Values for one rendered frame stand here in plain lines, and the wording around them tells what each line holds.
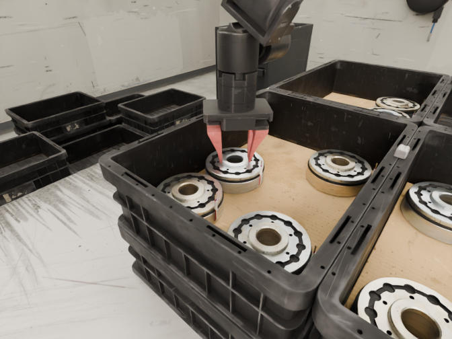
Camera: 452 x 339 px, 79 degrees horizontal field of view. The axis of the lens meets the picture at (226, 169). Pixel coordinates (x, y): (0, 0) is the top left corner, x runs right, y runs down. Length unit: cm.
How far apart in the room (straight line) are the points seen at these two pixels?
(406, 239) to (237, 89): 31
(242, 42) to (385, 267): 33
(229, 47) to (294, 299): 30
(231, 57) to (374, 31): 340
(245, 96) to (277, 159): 19
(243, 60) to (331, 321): 30
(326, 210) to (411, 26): 332
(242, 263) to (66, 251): 43
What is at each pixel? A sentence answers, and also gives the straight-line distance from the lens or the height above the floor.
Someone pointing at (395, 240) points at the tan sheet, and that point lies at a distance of 44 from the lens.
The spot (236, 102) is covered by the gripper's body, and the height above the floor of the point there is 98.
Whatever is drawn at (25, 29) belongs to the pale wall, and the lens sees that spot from 322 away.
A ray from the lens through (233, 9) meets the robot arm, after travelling 39.
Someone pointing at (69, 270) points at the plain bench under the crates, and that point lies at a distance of 58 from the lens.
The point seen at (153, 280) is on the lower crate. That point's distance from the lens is 49.
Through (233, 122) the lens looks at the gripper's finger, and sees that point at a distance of 40.
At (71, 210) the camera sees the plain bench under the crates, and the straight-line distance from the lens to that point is 71.
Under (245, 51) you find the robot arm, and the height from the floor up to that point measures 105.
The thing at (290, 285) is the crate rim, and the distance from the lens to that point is 22.
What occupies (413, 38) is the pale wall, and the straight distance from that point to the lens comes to 368.
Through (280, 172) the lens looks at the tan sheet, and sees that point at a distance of 51.
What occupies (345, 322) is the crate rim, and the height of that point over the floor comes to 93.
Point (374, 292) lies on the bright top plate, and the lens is 33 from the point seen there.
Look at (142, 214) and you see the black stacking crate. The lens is 37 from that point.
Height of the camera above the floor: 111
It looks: 33 degrees down
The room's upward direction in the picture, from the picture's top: straight up
